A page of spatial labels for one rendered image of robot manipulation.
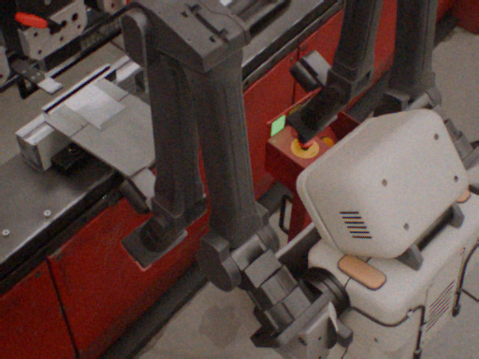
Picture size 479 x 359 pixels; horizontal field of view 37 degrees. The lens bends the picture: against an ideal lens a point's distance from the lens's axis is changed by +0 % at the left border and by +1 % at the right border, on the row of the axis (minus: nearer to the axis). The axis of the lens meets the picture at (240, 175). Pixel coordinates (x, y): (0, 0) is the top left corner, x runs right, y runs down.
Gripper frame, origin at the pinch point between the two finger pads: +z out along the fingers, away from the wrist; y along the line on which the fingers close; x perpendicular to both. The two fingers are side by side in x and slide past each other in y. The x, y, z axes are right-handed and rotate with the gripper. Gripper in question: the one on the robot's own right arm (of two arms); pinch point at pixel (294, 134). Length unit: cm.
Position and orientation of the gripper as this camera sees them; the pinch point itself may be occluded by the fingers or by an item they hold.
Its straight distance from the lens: 156.3
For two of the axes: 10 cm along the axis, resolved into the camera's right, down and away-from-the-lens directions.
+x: 6.3, 7.7, -0.5
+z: -3.5, 3.4, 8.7
